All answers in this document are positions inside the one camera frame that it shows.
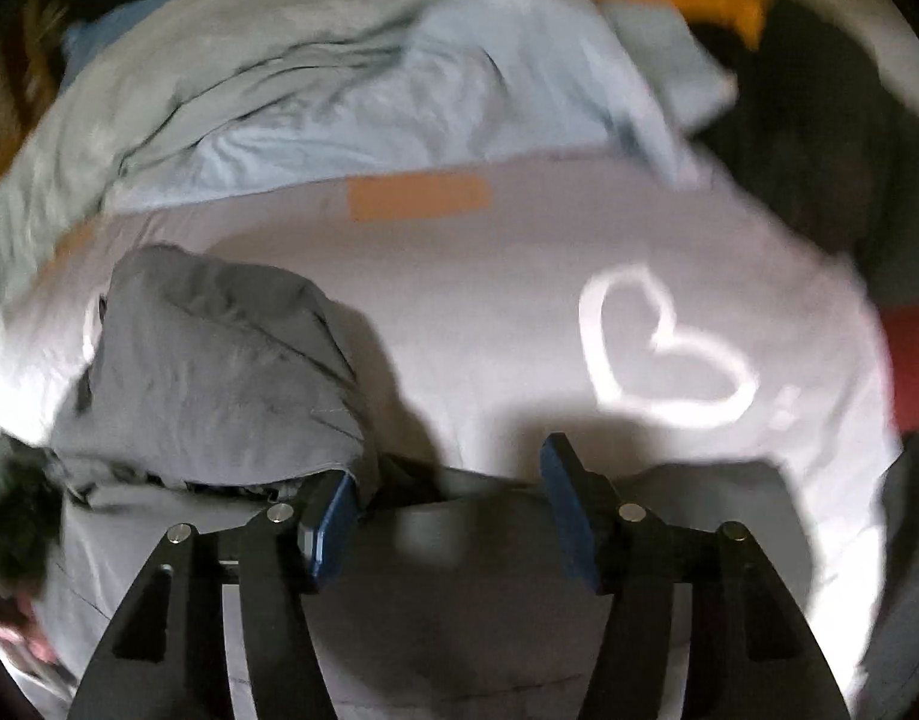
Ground large grey black jacket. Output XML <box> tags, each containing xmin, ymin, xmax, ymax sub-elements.
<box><xmin>0</xmin><ymin>245</ymin><xmax>812</xmax><ymax>718</ymax></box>

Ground grey folded garment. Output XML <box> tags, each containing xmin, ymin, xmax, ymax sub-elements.
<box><xmin>857</xmin><ymin>431</ymin><xmax>919</xmax><ymax>718</ymax></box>

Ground red cloth item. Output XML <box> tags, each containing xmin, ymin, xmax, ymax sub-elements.
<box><xmin>881</xmin><ymin>305</ymin><xmax>919</xmax><ymax>433</ymax></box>

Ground white bed sheet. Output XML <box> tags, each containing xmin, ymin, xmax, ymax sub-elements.
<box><xmin>0</xmin><ymin>156</ymin><xmax>899</xmax><ymax>695</ymax></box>

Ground black puffer jacket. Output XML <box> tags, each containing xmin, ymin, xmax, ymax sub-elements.
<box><xmin>689</xmin><ymin>0</ymin><xmax>919</xmax><ymax>307</ymax></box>

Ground light blue duvet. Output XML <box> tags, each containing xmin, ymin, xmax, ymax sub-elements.
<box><xmin>0</xmin><ymin>0</ymin><xmax>736</xmax><ymax>330</ymax></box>

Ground blue pillow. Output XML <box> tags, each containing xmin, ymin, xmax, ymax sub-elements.
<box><xmin>59</xmin><ymin>0</ymin><xmax>172</xmax><ymax>93</ymax></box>

